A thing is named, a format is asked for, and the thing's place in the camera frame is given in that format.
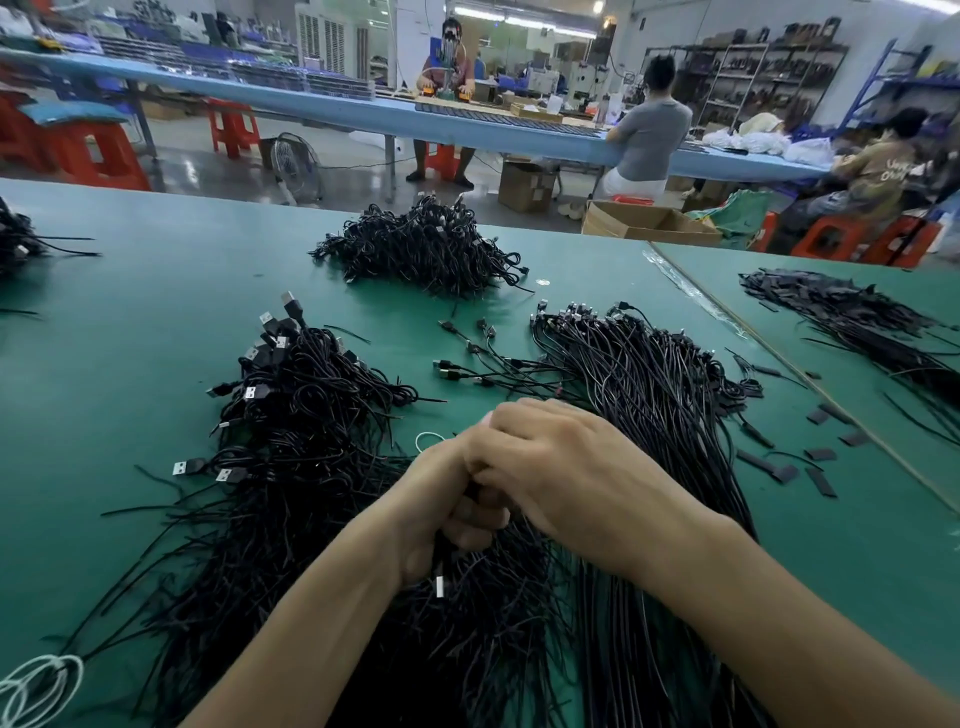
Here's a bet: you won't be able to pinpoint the blue metal rack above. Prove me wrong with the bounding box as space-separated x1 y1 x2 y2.
840 42 960 134

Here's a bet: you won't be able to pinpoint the pile of white bags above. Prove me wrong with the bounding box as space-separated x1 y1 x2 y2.
702 127 839 168

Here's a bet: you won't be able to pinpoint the small cardboard box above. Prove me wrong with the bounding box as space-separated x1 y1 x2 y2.
498 162 560 213

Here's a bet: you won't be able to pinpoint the metal storage shelf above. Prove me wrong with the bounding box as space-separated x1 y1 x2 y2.
660 18 849 129

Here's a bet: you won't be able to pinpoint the person's left hand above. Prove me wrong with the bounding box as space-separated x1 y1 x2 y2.
352 427 515 590

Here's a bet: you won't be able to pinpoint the small cluster of knotted cables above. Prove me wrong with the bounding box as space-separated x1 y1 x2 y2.
169 291 422 489

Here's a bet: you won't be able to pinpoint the white pillar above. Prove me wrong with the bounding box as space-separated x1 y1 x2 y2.
393 0 447 95

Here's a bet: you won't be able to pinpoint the green bag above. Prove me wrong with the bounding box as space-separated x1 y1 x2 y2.
700 189 782 246

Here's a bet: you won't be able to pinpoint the open cardboard box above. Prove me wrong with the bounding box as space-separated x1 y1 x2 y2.
582 201 723 246

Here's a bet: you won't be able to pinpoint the bunch of white wire rings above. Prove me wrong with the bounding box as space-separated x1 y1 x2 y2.
0 654 86 728

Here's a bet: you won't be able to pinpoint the person's left forearm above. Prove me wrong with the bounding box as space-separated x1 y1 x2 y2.
180 525 407 728

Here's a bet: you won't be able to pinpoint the person's right hand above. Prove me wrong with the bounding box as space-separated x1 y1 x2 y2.
462 397 729 594

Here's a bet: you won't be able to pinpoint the pile of black cables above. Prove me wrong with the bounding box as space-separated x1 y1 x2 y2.
52 322 594 728

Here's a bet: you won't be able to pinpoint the scattered dark tie pieces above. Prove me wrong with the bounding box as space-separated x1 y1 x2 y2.
730 352 872 500

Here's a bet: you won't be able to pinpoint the heap of black cables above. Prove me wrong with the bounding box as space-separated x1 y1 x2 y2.
0 198 99 279
310 192 530 297

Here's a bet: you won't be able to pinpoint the spread of straight black cables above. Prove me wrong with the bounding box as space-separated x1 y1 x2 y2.
738 267 960 410

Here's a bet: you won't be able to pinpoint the red plastic stool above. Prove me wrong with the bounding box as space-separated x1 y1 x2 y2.
423 144 461 182
207 100 261 161
792 213 944 269
0 90 47 170

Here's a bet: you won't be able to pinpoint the bundle of long black cables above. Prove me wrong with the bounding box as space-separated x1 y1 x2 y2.
435 300 774 728

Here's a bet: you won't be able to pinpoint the long blue workbench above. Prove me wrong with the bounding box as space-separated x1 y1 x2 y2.
0 48 827 185

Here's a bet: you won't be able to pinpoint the person's right forearm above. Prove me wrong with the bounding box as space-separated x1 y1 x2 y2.
660 525 960 728

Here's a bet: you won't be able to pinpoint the grey floor fan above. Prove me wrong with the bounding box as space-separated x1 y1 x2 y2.
262 133 326 207

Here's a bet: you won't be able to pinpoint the red stool with blue seat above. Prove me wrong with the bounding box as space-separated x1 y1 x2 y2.
18 102 152 192

